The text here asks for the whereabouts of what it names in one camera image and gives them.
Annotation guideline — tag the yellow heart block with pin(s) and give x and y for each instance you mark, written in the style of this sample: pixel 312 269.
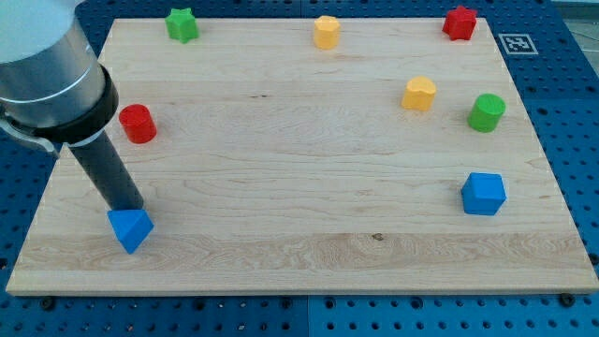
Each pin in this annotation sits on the yellow heart block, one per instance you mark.
pixel 419 94

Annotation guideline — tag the wooden board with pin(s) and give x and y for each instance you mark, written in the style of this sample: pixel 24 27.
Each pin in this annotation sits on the wooden board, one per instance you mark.
pixel 282 169

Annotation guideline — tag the yellow hexagon block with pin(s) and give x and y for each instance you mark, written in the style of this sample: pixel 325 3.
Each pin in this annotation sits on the yellow hexagon block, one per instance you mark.
pixel 326 32

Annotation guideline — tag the blue cube block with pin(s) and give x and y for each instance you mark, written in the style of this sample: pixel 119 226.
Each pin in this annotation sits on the blue cube block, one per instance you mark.
pixel 483 193

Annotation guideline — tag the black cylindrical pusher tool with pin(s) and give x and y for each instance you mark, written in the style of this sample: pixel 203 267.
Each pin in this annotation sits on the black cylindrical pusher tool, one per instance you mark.
pixel 105 168

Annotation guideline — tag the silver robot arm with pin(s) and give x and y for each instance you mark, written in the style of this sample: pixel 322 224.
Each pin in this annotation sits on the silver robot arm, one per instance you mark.
pixel 53 89

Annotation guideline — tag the blue triangle block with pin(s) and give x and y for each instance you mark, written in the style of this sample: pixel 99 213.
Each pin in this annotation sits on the blue triangle block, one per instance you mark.
pixel 131 227

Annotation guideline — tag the green cylinder block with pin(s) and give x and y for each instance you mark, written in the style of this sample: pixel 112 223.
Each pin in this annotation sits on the green cylinder block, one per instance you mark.
pixel 486 113

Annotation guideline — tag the white fiducial marker tag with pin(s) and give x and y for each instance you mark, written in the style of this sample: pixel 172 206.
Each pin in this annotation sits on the white fiducial marker tag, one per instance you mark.
pixel 518 44

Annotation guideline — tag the red star block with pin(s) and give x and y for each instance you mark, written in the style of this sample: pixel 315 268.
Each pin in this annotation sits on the red star block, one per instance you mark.
pixel 460 23

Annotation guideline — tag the green star block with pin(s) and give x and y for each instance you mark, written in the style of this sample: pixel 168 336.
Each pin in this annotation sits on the green star block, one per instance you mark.
pixel 181 24

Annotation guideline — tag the red cylinder block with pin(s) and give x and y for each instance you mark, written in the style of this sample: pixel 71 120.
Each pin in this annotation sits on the red cylinder block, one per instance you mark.
pixel 137 123

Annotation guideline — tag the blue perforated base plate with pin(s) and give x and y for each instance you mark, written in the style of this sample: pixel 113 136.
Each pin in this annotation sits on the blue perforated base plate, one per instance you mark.
pixel 559 90

